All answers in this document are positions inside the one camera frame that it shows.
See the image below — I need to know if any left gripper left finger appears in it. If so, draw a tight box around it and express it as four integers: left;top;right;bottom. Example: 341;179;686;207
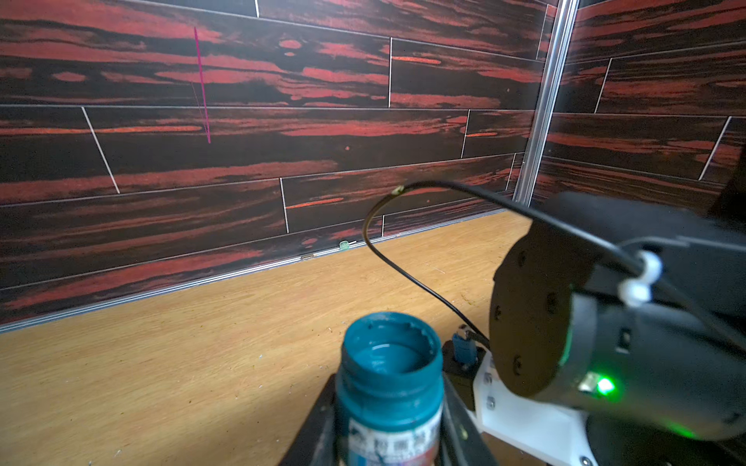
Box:
279;374;337;466

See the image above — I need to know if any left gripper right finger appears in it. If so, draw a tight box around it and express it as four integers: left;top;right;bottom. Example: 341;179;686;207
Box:
441;378;498;466

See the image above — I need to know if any blue paint jar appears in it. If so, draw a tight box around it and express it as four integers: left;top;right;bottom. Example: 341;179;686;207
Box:
335;312;445;465

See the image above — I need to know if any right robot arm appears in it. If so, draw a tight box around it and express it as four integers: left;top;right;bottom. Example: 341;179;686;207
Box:
490;192;745;465

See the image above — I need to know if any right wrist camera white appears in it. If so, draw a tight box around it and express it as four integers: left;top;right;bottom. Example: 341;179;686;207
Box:
442;324;598;465

